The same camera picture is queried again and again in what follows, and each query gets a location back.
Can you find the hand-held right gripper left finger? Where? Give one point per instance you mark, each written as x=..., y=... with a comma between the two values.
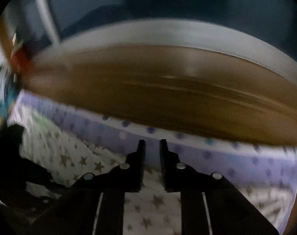
x=141, y=166

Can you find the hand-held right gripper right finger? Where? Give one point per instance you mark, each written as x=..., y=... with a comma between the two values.
x=163, y=166

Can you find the white star print cloth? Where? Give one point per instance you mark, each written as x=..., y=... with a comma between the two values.
x=151, y=208

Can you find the purple dotted bed sheet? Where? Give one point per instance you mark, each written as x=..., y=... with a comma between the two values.
x=212, y=156

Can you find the teal patterned blanket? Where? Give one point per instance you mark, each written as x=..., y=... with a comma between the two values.
x=6, y=98

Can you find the red box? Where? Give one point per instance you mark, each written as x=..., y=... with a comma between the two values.
x=21, y=60

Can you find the window with white frame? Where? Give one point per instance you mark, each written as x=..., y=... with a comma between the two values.
x=187, y=0

